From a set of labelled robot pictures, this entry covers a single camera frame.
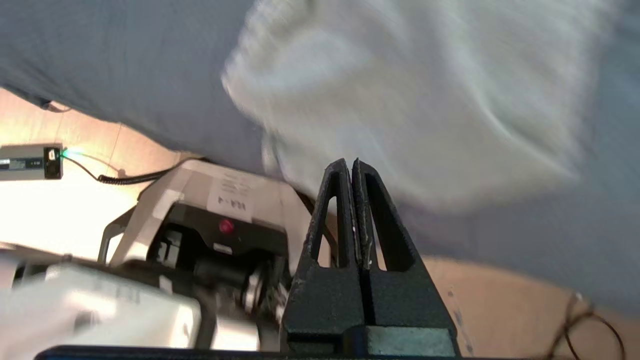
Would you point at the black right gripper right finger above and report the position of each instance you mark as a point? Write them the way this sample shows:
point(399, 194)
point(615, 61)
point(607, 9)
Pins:
point(400, 295)

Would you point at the light blue denim shorts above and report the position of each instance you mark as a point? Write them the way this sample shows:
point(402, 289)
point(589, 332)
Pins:
point(425, 100)

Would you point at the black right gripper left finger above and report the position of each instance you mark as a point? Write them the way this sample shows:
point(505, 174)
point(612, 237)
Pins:
point(325, 295)

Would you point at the grey power adapter box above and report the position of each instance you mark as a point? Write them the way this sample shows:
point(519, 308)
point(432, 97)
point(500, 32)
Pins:
point(25, 162)

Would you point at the bed with blue sheet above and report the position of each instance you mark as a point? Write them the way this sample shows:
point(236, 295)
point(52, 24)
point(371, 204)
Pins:
point(125, 60)

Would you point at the white black robot base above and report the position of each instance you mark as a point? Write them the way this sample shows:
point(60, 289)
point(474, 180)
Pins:
point(200, 200)

